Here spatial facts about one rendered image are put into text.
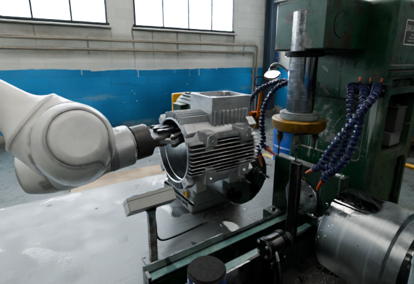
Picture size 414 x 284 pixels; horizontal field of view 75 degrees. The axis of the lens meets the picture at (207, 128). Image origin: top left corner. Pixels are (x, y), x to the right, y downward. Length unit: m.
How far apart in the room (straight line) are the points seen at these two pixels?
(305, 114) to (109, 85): 5.63
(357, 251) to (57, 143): 0.69
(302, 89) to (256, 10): 7.34
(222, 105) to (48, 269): 0.89
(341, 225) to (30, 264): 1.07
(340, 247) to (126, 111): 5.95
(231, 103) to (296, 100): 0.33
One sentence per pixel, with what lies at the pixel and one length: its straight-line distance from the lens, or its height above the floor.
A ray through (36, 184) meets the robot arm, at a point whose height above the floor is 1.32.
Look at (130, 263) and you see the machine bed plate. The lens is 1.15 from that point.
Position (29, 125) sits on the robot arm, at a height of 1.44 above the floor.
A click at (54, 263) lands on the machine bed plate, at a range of 1.25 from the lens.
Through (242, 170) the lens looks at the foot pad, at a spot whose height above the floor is 1.26.
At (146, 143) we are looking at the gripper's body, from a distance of 0.59.
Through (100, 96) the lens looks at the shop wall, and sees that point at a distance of 6.30.
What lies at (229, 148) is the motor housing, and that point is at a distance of 0.65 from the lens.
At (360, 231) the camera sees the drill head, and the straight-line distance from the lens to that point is 0.80.
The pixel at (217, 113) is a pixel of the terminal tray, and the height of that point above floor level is 1.40.
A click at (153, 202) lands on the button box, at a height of 1.06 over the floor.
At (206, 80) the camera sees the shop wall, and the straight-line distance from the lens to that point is 7.18.
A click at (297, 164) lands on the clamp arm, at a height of 1.25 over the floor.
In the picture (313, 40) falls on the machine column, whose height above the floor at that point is 1.59.
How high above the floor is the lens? 1.52
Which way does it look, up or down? 14 degrees down
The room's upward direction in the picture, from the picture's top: straight up
